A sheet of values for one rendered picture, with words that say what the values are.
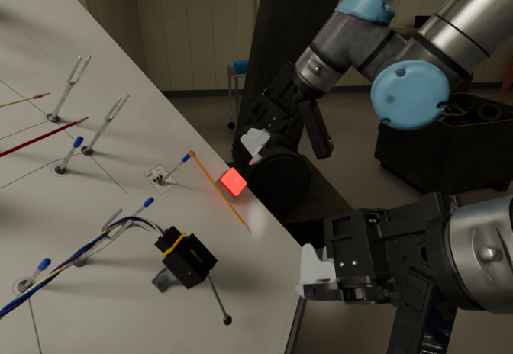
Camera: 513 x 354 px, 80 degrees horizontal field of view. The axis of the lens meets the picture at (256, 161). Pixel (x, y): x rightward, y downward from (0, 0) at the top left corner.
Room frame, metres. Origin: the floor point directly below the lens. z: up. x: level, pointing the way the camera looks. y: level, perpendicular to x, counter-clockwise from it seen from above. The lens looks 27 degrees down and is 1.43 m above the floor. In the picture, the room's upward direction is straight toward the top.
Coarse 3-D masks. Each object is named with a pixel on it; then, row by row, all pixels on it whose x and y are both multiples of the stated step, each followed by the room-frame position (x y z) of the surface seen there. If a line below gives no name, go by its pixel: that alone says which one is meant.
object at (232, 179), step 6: (228, 174) 0.58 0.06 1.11; (234, 174) 0.60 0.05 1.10; (222, 180) 0.57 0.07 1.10; (228, 180) 0.57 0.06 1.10; (234, 180) 0.58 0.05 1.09; (240, 180) 0.59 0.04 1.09; (228, 186) 0.56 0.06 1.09; (234, 186) 0.56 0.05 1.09; (240, 186) 0.58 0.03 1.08; (234, 192) 0.56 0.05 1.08
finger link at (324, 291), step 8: (304, 288) 0.24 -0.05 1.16; (312, 288) 0.22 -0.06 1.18; (320, 288) 0.21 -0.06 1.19; (328, 288) 0.20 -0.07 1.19; (336, 288) 0.20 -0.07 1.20; (344, 288) 0.20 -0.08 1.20; (352, 288) 0.20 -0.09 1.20; (360, 288) 0.20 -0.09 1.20; (304, 296) 0.23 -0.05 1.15; (312, 296) 0.21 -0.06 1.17; (320, 296) 0.20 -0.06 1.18; (328, 296) 0.20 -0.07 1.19; (336, 296) 0.19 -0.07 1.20; (344, 296) 0.19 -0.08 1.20; (352, 296) 0.19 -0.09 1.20; (360, 296) 0.19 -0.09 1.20
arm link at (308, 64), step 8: (304, 56) 0.52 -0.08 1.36; (312, 56) 0.50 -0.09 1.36; (296, 64) 0.53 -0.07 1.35; (304, 64) 0.51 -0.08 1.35; (312, 64) 0.50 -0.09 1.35; (320, 64) 0.49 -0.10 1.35; (304, 72) 0.50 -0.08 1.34; (312, 72) 0.50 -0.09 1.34; (320, 72) 0.50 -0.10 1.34; (328, 72) 0.49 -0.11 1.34; (336, 72) 0.49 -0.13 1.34; (304, 80) 0.51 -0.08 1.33; (312, 80) 0.50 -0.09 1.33; (320, 80) 0.49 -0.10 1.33; (328, 80) 0.50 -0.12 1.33; (336, 80) 0.51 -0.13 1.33; (320, 88) 0.50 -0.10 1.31; (328, 88) 0.51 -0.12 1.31
